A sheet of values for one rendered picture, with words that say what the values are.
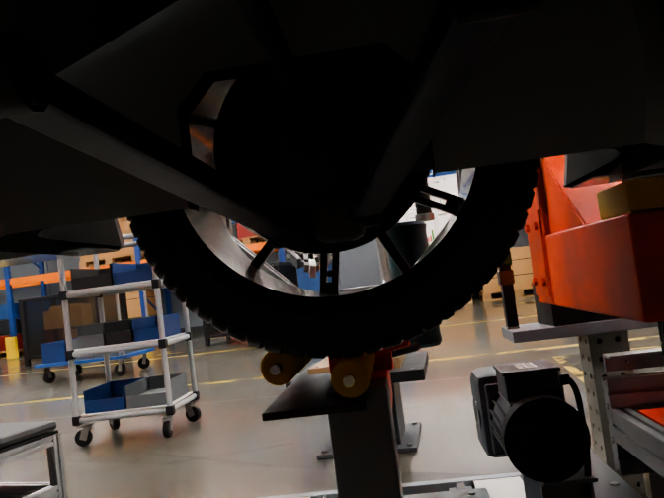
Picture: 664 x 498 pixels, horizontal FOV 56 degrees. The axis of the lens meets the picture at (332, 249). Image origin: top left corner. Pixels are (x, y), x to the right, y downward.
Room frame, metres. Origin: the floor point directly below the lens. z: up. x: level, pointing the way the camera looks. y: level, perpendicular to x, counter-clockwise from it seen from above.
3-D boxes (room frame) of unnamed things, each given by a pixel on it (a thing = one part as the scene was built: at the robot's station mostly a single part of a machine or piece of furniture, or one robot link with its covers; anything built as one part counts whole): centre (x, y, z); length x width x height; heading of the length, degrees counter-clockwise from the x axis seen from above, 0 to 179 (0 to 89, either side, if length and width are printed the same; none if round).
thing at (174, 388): (3.25, 1.08, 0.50); 0.54 x 0.42 x 1.00; 85
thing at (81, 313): (9.49, 3.95, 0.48); 1.26 x 0.85 x 0.97; 82
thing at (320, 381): (1.10, 0.04, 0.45); 0.34 x 0.16 x 0.01; 175
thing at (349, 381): (1.06, -0.01, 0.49); 0.29 x 0.06 x 0.06; 175
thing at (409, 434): (2.50, -0.06, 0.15); 0.50 x 0.50 x 0.30; 80
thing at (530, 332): (1.70, -0.66, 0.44); 0.43 x 0.17 x 0.03; 85
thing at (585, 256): (1.16, -0.53, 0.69); 0.52 x 0.17 x 0.35; 175
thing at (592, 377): (1.70, -0.69, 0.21); 0.10 x 0.10 x 0.42; 85
